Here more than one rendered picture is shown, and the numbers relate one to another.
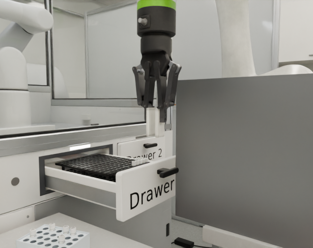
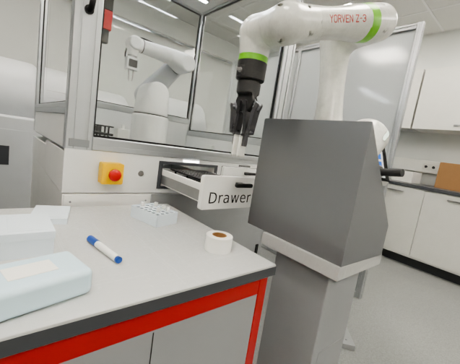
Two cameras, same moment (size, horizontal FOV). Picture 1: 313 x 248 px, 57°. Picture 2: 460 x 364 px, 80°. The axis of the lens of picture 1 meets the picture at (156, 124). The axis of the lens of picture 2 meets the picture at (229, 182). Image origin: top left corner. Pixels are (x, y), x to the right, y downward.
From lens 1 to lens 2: 0.27 m
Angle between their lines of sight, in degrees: 13
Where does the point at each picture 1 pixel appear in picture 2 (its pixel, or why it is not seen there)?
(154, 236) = not seen: hidden behind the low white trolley
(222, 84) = (294, 124)
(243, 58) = (331, 110)
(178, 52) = (307, 105)
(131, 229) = not seen: hidden behind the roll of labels
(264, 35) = (392, 97)
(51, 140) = (170, 152)
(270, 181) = (313, 202)
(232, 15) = (329, 71)
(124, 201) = (204, 195)
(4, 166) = (135, 161)
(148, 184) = (226, 190)
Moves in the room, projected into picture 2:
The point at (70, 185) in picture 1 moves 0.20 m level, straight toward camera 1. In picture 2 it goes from (175, 183) to (165, 193)
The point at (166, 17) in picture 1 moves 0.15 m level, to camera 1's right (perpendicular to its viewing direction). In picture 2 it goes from (255, 67) to (307, 71)
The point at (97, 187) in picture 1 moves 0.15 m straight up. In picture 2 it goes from (191, 185) to (196, 141)
